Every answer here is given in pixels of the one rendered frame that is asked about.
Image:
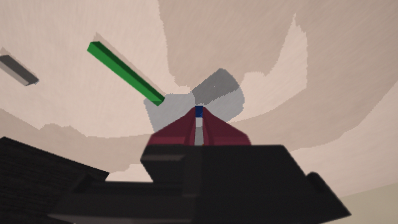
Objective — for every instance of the grey rod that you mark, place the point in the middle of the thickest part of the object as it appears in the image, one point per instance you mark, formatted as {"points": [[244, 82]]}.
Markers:
{"points": [[17, 71]]}

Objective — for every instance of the green rod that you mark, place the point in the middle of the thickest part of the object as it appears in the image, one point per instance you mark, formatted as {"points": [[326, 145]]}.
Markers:
{"points": [[104, 55]]}

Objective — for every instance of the small blue cube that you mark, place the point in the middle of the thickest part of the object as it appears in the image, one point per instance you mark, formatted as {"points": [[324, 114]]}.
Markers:
{"points": [[199, 111]]}

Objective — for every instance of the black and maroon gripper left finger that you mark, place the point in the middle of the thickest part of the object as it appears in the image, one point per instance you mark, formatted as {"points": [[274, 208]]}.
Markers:
{"points": [[177, 132]]}

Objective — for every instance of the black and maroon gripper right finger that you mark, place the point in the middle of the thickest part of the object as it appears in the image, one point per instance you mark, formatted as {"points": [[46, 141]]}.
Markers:
{"points": [[220, 132]]}

